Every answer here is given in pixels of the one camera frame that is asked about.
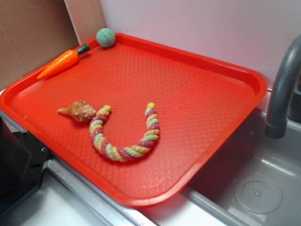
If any orange toy carrot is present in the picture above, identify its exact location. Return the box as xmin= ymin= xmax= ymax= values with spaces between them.
xmin=37 ymin=43 xmax=90 ymax=80

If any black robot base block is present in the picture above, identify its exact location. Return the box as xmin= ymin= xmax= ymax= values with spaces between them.
xmin=0 ymin=119 xmax=49 ymax=215

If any red plastic tray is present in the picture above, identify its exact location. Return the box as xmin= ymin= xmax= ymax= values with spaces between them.
xmin=0 ymin=34 xmax=267 ymax=207

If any tan conch seashell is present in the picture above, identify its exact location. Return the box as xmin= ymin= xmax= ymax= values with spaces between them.
xmin=57 ymin=101 xmax=96 ymax=123

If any green rubber ball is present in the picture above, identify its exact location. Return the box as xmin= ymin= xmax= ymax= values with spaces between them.
xmin=96 ymin=28 xmax=116 ymax=48

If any grey plastic sink basin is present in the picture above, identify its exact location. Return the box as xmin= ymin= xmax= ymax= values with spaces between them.
xmin=142 ymin=97 xmax=301 ymax=226

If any grey toy faucet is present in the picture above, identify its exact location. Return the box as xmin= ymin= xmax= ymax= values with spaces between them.
xmin=264 ymin=36 xmax=301 ymax=139

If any brown cardboard panel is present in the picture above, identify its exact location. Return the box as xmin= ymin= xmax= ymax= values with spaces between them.
xmin=0 ymin=0 xmax=78 ymax=89

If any multicolour twisted rope toy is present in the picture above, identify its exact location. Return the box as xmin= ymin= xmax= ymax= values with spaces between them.
xmin=89 ymin=103 xmax=160 ymax=162

